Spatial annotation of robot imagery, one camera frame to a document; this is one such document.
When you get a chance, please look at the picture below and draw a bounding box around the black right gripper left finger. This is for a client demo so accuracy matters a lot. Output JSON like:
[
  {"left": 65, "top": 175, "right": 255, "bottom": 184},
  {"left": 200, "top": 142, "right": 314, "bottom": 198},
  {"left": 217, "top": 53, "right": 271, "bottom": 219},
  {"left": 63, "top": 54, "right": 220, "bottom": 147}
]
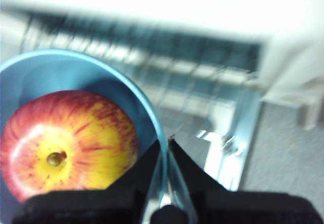
[{"left": 14, "top": 140, "right": 161, "bottom": 224}]

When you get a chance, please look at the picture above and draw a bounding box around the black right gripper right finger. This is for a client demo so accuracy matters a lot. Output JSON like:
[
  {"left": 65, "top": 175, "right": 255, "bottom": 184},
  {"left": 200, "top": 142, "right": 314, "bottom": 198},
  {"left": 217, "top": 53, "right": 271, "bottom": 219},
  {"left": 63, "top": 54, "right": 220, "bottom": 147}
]
[{"left": 168, "top": 137, "right": 321, "bottom": 224}]

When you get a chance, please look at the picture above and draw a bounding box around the glass oven door with handle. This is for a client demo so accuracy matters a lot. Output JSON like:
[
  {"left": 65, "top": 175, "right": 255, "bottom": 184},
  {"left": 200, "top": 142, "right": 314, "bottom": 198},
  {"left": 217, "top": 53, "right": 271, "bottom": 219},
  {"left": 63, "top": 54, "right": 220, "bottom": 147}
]
[{"left": 151, "top": 82, "right": 261, "bottom": 193}]

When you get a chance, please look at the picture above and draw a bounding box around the red yellow apple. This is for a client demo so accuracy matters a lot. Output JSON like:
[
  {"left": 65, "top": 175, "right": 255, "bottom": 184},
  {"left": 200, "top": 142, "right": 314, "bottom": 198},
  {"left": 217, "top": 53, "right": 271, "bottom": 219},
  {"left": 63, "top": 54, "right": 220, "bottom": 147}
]
[{"left": 0, "top": 90, "right": 139, "bottom": 203}]

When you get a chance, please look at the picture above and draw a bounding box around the blue bowl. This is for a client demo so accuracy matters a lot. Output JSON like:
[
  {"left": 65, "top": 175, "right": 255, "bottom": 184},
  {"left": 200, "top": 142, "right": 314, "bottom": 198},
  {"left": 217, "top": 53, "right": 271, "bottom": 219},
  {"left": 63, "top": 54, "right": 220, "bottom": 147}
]
[{"left": 0, "top": 48, "right": 169, "bottom": 224}]

